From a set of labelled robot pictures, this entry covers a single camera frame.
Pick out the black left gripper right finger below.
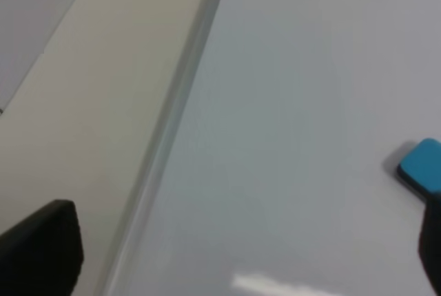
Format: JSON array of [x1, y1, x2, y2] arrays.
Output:
[[418, 195, 441, 295]]

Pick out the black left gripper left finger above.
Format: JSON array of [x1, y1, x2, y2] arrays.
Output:
[[1, 200, 84, 295]]

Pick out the teal whiteboard eraser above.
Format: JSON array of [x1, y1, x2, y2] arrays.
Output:
[[396, 138, 440, 201]]

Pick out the white whiteboard with aluminium frame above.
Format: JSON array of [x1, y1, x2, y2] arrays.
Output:
[[103, 0, 440, 295]]

